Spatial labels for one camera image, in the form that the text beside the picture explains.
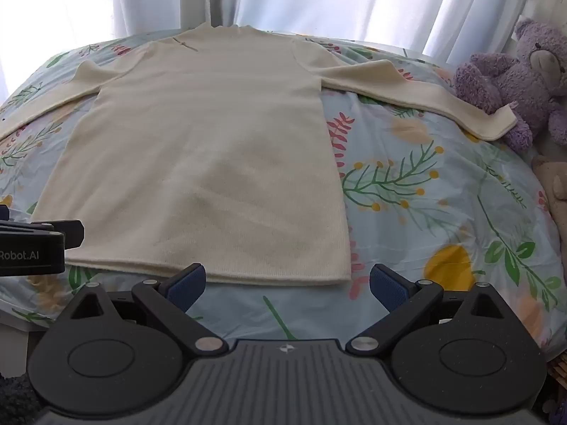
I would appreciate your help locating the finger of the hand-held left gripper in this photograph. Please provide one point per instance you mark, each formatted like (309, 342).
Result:
(66, 230)

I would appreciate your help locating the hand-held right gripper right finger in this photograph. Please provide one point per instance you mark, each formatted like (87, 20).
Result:
(386, 285)

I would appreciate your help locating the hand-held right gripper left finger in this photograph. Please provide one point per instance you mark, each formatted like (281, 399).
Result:
(188, 284)

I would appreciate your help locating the cream knit sweater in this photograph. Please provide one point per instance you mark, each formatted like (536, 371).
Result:
(208, 150)

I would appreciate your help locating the floral printed bed sheet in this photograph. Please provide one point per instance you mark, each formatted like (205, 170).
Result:
(421, 195)

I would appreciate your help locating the beige plush toy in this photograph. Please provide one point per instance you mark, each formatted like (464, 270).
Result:
(556, 186)

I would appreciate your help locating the purple teddy bear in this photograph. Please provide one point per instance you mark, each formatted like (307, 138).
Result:
(522, 79)

